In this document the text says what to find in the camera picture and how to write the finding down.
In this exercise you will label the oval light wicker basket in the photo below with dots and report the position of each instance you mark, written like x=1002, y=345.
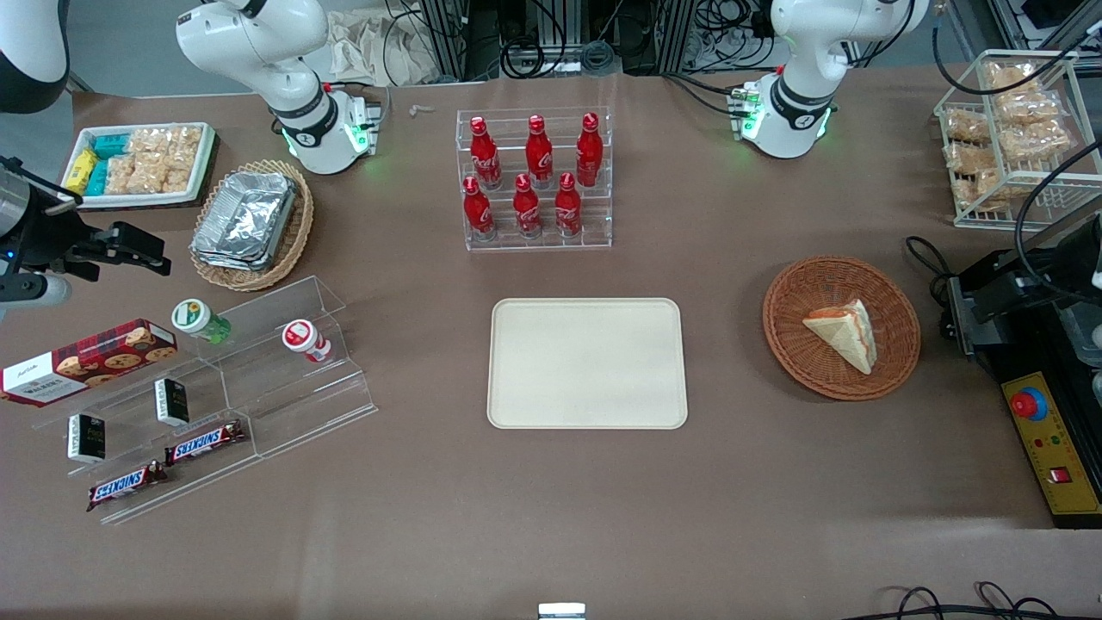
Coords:
x=293, y=232

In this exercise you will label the red white capped bottle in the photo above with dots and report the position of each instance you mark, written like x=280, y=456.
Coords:
x=303, y=337

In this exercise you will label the yellow snack packet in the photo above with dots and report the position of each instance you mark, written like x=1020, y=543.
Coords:
x=81, y=170

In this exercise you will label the small black white box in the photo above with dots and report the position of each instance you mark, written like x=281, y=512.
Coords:
x=172, y=402
x=86, y=439

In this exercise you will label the yellow emergency stop box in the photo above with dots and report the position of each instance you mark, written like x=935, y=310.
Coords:
x=1055, y=448

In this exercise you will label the clear acrylic bottle rack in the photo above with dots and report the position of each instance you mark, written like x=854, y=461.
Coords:
x=594, y=232

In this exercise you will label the red tartan cookie box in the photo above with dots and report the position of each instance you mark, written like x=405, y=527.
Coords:
x=86, y=362

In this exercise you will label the aluminium frame post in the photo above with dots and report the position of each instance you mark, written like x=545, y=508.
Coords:
x=456, y=39

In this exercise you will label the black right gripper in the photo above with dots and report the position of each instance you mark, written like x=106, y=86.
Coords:
x=43, y=238

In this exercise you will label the clear acrylic step shelf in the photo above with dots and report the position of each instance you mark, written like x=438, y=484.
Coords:
x=293, y=405

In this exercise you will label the round brown wicker basket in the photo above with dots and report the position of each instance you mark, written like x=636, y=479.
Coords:
x=809, y=362

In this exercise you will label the green capped small bottle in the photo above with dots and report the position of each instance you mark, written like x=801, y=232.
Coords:
x=196, y=317

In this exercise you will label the red cola bottle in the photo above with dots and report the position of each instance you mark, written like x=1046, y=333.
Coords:
x=478, y=211
x=485, y=155
x=527, y=209
x=589, y=151
x=568, y=207
x=540, y=153

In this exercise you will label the snickers chocolate bar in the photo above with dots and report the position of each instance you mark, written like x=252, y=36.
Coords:
x=125, y=486
x=205, y=443

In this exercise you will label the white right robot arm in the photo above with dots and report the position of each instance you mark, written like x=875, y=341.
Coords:
x=258, y=43

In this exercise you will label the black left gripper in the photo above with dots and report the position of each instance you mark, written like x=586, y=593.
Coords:
x=1036, y=277

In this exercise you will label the teal snack packet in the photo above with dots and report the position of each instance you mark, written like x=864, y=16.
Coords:
x=97, y=177
x=112, y=145

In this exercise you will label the small clear plastic piece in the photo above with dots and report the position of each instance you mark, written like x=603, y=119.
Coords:
x=422, y=109

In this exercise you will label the triangle sandwich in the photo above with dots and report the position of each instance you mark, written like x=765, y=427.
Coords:
x=848, y=336

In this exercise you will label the black flat tray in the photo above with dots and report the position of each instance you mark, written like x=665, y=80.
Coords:
x=213, y=164

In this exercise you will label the stacked aluminium foil trays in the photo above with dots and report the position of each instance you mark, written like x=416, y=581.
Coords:
x=245, y=220

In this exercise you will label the clear bag of crackers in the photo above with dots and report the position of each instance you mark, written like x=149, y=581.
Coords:
x=149, y=143
x=186, y=145
x=164, y=176
x=121, y=176

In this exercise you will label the beige rectangular tray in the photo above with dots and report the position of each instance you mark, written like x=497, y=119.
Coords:
x=585, y=366

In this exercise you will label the clear bag of fried snacks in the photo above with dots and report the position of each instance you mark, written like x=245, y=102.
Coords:
x=1012, y=77
x=1036, y=140
x=994, y=185
x=968, y=158
x=1029, y=108
x=966, y=126

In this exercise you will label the crumpled beige cloth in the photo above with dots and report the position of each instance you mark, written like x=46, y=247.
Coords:
x=379, y=52

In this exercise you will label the black countertop appliance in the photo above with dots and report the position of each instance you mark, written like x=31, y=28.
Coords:
x=981, y=323

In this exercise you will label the white snack tray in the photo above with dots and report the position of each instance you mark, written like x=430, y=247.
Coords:
x=138, y=200

